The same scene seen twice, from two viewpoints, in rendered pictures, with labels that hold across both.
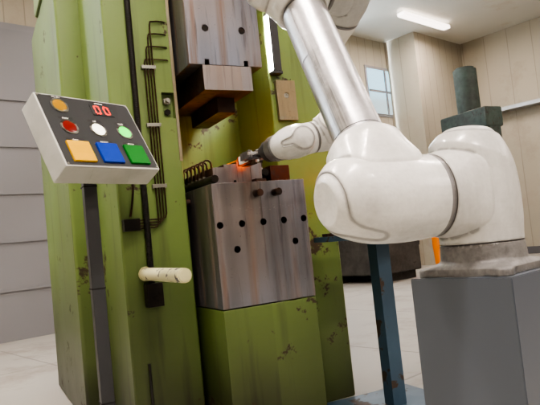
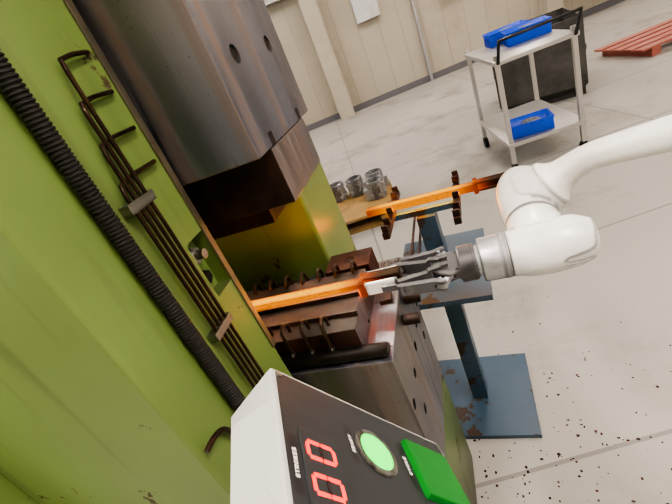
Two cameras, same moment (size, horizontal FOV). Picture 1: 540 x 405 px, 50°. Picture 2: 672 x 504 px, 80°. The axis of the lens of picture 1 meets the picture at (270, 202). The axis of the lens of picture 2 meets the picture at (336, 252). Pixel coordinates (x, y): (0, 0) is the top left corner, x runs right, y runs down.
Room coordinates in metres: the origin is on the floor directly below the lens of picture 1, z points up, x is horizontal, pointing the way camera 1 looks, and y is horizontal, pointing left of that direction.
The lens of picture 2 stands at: (1.58, 0.60, 1.47)
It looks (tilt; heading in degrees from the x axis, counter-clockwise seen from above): 26 degrees down; 320
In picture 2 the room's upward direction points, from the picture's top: 24 degrees counter-clockwise
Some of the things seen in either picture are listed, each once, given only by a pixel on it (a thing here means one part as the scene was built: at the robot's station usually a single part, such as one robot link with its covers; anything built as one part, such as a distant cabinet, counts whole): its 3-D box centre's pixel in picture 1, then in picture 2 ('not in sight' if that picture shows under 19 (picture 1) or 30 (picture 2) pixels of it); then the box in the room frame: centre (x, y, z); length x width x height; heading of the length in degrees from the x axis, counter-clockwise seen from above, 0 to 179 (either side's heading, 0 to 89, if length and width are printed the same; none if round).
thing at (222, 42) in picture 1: (212, 34); (148, 56); (2.34, 0.17, 1.56); 0.42 x 0.39 x 0.40; 27
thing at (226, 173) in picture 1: (217, 180); (282, 321); (2.32, 0.20, 0.96); 0.42 x 0.20 x 0.09; 27
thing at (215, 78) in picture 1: (208, 92); (206, 187); (2.32, 0.20, 1.32); 0.42 x 0.20 x 0.10; 27
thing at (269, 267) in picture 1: (235, 243); (324, 378); (2.36, 0.16, 0.69); 0.56 x 0.38 x 0.45; 27
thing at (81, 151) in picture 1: (80, 152); not in sight; (1.65, 0.53, 1.01); 0.07 x 0.05 x 0.07; 142
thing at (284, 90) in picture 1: (286, 100); not in sight; (2.40, -0.11, 1.27); 0.09 x 0.02 x 0.17; 117
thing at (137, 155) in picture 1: (136, 155); (433, 477); (1.81, 0.41, 1.01); 0.07 x 0.05 x 0.07; 142
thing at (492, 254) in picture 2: (277, 148); (492, 257); (1.90, -0.04, 1.00); 0.09 x 0.06 x 0.09; 117
